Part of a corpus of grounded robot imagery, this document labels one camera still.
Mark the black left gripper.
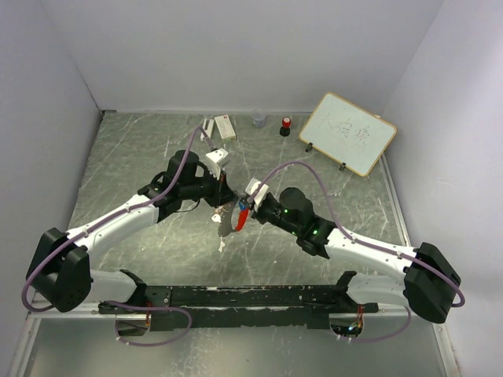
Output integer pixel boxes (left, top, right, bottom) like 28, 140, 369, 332
181, 166, 239, 209

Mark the metal key holder red handle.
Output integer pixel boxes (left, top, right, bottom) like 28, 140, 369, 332
217, 200, 241, 238

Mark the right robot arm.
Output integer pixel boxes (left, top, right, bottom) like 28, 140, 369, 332
238, 188, 461, 324

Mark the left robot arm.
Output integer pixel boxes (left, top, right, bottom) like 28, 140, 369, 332
26, 148, 237, 313

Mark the green white staple box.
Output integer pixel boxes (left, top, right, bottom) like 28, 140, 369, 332
214, 115, 237, 143

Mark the white stapler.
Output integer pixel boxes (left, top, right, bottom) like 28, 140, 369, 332
200, 118, 215, 141

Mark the red black stamp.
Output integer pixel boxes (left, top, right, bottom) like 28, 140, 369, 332
280, 117, 292, 137

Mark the clear jar of clips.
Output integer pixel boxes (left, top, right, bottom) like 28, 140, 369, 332
251, 109, 266, 129

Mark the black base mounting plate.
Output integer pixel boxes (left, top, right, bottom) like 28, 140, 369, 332
97, 284, 380, 333

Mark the yellow framed whiteboard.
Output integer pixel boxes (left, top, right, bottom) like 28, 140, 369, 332
299, 93, 397, 177

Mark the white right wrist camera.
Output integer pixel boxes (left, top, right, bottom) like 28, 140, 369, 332
244, 178, 269, 211

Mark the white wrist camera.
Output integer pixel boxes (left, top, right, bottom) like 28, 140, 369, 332
244, 178, 269, 211
204, 148, 230, 179

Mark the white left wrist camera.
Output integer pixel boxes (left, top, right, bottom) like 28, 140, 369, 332
204, 148, 230, 179

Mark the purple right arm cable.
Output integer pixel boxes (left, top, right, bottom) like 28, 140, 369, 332
251, 160, 467, 342

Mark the aluminium rail frame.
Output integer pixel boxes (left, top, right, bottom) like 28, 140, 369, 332
7, 156, 459, 377

